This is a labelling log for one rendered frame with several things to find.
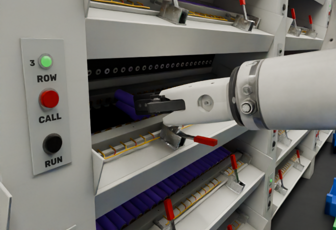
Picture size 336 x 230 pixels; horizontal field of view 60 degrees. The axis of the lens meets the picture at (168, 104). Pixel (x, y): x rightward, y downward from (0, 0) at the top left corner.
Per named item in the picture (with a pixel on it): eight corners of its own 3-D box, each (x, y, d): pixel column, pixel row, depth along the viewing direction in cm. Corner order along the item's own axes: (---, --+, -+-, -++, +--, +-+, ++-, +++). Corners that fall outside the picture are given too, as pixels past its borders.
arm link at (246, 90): (260, 139, 31) (233, 138, 33) (283, 121, 38) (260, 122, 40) (251, 60, 30) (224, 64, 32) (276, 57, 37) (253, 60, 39)
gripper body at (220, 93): (239, 135, 32) (159, 134, 39) (269, 117, 40) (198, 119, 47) (231, 67, 31) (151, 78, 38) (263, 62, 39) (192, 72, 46)
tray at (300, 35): (318, 49, 133) (334, 19, 128) (278, 51, 86) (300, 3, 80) (277, 34, 143) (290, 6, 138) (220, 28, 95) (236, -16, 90)
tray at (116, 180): (263, 121, 82) (277, 91, 78) (87, 224, 35) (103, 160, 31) (205, 90, 92) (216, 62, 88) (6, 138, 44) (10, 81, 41)
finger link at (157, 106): (152, 115, 35) (145, 111, 40) (212, 104, 37) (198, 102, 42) (150, 105, 35) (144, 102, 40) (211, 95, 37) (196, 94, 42)
